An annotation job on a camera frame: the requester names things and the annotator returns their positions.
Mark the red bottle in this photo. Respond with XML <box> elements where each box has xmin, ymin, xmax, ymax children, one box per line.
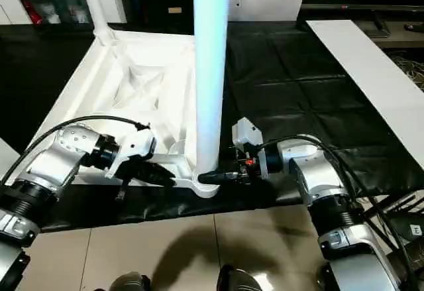
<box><xmin>22</xmin><ymin>1</ymin><xmax>39</xmax><ymax>23</ymax></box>

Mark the white flat board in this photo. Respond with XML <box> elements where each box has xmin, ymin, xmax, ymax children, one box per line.
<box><xmin>304</xmin><ymin>19</ymin><xmax>424</xmax><ymax>156</ymax></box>

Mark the black wifi router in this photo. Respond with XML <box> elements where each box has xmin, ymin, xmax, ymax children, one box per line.
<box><xmin>390</xmin><ymin>211</ymin><xmax>424</xmax><ymax>249</ymax></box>

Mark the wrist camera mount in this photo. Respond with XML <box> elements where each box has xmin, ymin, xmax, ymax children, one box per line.
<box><xmin>105</xmin><ymin>123</ymin><xmax>158</xmax><ymax>179</ymax></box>
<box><xmin>231</xmin><ymin>117</ymin><xmax>276</xmax><ymax>181</ymax></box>

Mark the white plastic table top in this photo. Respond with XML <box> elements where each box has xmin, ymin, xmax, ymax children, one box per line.
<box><xmin>25</xmin><ymin>29</ymin><xmax>222</xmax><ymax>199</ymax></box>

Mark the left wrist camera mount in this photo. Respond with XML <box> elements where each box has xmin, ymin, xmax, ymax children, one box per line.
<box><xmin>105</xmin><ymin>123</ymin><xmax>158</xmax><ymax>179</ymax></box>

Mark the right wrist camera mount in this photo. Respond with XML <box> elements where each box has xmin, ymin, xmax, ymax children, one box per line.
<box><xmin>231</xmin><ymin>117</ymin><xmax>276</xmax><ymax>181</ymax></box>

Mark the black stand leg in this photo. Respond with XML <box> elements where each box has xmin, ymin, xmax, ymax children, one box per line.
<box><xmin>380</xmin><ymin>193</ymin><xmax>424</xmax><ymax>219</ymax></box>

